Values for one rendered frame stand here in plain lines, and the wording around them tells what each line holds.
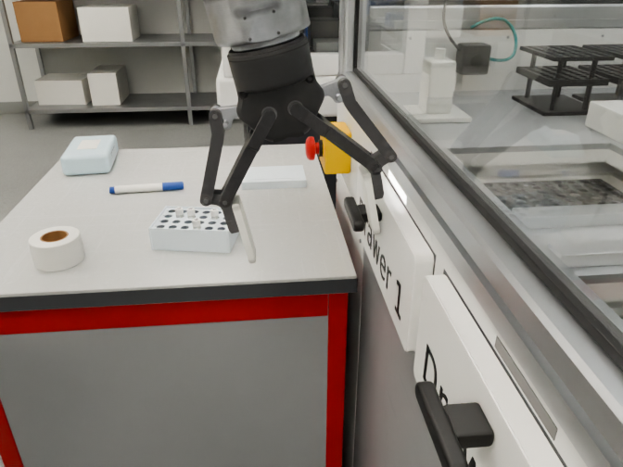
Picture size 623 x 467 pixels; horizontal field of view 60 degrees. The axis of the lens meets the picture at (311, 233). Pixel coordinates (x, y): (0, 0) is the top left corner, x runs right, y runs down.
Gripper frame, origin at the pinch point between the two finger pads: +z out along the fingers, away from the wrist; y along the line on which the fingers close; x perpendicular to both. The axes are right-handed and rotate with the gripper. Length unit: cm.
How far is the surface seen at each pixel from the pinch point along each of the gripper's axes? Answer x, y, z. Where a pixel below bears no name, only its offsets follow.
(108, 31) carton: 373, -111, -4
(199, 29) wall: 419, -52, 13
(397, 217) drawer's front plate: -3.0, 8.9, -1.1
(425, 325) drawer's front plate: -15.7, 7.7, 2.9
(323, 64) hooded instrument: 83, 12, -1
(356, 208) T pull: 3.0, 5.5, -0.2
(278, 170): 53, -4, 12
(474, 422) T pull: -28.7, 7.1, 0.3
